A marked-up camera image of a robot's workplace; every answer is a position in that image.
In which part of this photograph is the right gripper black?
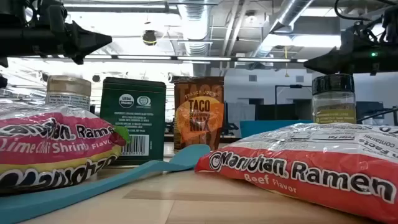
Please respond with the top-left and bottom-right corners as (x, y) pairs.
(303, 24), (398, 75)

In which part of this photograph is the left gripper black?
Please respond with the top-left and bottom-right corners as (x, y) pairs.
(34, 0), (113, 65)

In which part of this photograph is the jar with tan lid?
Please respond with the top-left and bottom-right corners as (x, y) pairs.
(45, 75), (92, 112)

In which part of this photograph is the dark green pepper tin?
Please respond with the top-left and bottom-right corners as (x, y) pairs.
(99, 77), (167, 166)

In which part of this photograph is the red beef ramen pack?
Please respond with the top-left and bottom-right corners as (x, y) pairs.
(195, 122), (398, 224)

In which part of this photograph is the taco seasoning mix packet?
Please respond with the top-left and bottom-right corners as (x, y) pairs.
(172, 76), (225, 152)

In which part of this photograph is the dark blue computer monitor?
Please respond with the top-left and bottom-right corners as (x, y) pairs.
(356, 101), (388, 121)

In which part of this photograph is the black ceiling device yellow band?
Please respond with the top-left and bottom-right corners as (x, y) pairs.
(142, 29), (158, 47)

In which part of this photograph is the blue condiment bin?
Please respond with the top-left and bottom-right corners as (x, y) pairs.
(239, 119), (314, 139)

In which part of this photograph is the pink lime shrimp ramen pack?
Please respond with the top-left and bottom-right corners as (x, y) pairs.
(0, 103), (131, 196)

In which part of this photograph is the hanging linear light strip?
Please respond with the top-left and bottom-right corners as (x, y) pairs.
(18, 54), (308, 64)

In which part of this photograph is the black metal rig frame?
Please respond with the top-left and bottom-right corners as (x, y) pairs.
(274, 84), (313, 121)

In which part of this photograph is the yellow hanging cord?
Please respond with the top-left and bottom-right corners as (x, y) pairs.
(284, 46), (290, 78)

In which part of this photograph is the slanted silver spiral duct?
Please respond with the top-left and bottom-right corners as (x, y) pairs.
(269, 0), (315, 34)

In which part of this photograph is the black aluminium table frame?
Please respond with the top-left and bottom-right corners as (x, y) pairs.
(356, 106), (398, 123)

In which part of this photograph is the wide silver spiral duct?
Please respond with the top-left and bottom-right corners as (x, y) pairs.
(177, 0), (215, 57)

